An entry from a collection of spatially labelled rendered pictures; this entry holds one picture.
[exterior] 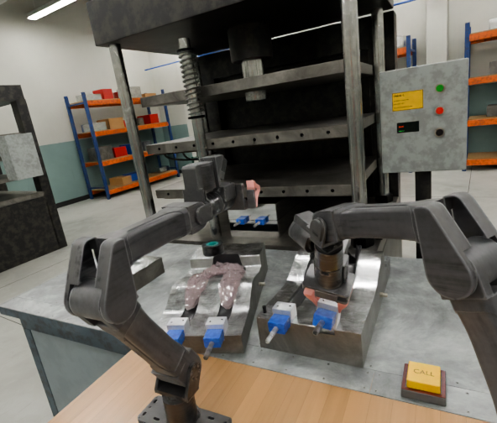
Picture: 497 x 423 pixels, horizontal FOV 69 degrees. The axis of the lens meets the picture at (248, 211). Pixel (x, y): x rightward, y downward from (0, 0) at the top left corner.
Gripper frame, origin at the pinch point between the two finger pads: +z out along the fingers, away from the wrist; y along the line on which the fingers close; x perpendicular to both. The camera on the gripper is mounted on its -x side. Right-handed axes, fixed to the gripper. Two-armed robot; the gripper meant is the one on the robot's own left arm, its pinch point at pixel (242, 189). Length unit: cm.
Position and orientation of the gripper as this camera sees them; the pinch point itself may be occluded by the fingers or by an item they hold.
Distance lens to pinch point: 96.7
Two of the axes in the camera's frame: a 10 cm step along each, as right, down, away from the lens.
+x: 1.3, 9.6, 2.5
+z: 4.4, -2.8, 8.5
